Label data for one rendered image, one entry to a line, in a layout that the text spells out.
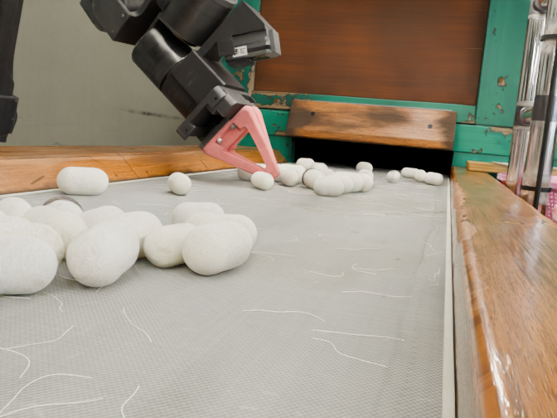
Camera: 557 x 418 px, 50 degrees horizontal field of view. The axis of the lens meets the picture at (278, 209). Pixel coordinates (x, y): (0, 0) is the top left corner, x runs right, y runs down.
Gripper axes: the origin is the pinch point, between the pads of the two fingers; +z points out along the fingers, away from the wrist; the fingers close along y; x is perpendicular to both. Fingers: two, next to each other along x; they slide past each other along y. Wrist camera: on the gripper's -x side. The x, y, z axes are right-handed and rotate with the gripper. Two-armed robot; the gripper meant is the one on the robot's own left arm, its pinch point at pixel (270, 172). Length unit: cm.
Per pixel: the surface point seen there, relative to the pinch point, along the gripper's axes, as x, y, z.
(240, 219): -6.0, -34.5, 6.5
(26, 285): -2.6, -44.8, 4.7
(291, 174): -0.8, 3.1, 1.3
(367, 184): -5.8, 5.9, 7.7
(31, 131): 87, 125, -95
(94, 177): 4.9, -21.6, -5.6
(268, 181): -0.1, -3.7, 1.1
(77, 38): 50, 126, -104
